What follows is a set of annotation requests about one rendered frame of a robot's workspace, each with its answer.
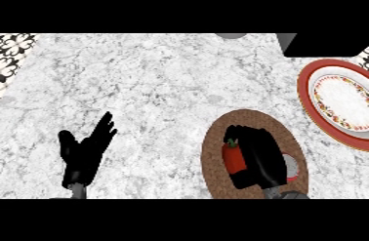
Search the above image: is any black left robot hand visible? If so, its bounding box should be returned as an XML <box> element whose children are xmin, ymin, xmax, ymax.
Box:
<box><xmin>58</xmin><ymin>111</ymin><xmax>120</xmax><ymax>189</ymax></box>

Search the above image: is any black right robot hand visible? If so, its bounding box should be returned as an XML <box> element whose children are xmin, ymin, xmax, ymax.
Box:
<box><xmin>221</xmin><ymin>124</ymin><xmax>289</xmax><ymax>190</ymax></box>

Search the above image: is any red bell pepper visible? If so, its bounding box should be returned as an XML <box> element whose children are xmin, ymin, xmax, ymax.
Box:
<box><xmin>220</xmin><ymin>138</ymin><xmax>249</xmax><ymax>176</ymax></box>

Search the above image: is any brown woven oval placemat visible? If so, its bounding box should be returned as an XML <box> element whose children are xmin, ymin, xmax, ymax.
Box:
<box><xmin>201</xmin><ymin>108</ymin><xmax>310</xmax><ymax>200</ymax></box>

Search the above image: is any red-rimmed white floral plate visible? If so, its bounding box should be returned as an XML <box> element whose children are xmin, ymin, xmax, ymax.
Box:
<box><xmin>295</xmin><ymin>59</ymin><xmax>369</xmax><ymax>152</ymax></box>

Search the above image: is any red can with pale end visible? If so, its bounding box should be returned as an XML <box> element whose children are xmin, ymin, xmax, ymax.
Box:
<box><xmin>280</xmin><ymin>152</ymin><xmax>300</xmax><ymax>184</ymax></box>

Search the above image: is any black appliance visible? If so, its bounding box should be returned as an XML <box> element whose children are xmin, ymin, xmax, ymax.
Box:
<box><xmin>276</xmin><ymin>33</ymin><xmax>369</xmax><ymax>59</ymax></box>

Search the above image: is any grey round object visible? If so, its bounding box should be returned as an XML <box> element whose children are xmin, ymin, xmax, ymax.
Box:
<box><xmin>214</xmin><ymin>33</ymin><xmax>249</xmax><ymax>40</ymax></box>

